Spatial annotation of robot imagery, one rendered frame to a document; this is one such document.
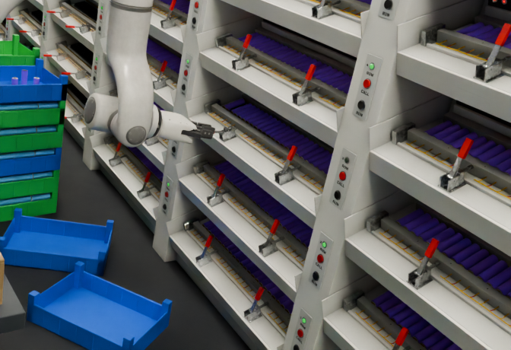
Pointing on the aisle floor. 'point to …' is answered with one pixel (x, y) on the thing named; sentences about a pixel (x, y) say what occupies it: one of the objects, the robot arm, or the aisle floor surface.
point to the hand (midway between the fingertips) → (204, 131)
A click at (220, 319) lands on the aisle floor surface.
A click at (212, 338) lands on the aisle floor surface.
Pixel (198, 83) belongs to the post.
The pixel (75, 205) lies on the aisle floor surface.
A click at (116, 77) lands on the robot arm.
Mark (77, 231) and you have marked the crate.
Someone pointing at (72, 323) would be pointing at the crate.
